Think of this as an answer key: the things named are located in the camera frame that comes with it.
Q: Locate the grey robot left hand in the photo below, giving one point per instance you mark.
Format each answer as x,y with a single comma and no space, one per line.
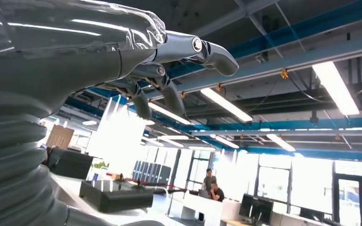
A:
59,46

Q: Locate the dark locker row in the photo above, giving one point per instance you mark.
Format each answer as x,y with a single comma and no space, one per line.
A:
151,171

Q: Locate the black antenna remote controller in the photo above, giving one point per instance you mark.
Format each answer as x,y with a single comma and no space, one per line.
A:
118,198

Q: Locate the fluorescent ceiling light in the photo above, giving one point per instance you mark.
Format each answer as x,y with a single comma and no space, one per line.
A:
281,143
226,105
224,142
169,113
335,87

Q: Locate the person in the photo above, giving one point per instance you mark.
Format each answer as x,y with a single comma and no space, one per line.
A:
218,194
209,181

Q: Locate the wooden door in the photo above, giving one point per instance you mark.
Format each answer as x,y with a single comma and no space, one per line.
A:
60,137

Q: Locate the white office desk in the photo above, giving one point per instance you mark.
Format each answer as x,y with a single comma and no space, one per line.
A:
206,207

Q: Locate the black case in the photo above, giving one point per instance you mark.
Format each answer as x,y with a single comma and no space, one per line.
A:
70,163

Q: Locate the black computer monitor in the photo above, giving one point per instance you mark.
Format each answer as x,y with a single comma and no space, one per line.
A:
311,214
256,209

